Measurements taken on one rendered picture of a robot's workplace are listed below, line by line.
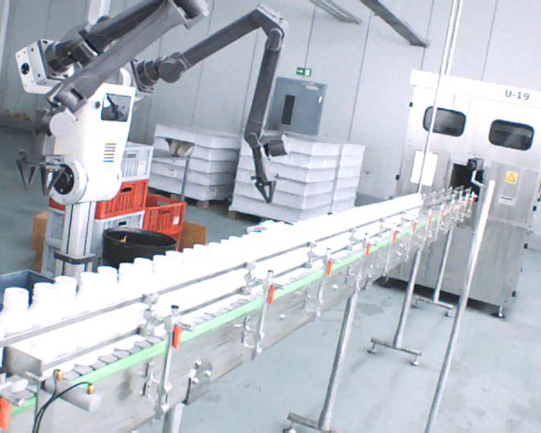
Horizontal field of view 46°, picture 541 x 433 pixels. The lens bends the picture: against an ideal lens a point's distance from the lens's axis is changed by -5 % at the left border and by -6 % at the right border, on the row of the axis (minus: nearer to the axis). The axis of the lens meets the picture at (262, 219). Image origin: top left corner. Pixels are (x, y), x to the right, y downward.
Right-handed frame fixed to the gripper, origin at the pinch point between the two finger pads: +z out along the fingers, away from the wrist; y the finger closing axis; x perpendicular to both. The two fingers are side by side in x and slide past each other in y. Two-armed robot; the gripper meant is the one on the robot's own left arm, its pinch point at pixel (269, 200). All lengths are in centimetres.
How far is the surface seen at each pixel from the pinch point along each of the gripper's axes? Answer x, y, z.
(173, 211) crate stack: 179, 217, -3
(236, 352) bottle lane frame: -12, -61, 37
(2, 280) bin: 43, -85, 9
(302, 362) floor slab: 70, 161, 103
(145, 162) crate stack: 157, 157, -38
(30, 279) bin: 42, -76, 10
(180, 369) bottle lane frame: -13, -90, 33
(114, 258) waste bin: 140, 86, 18
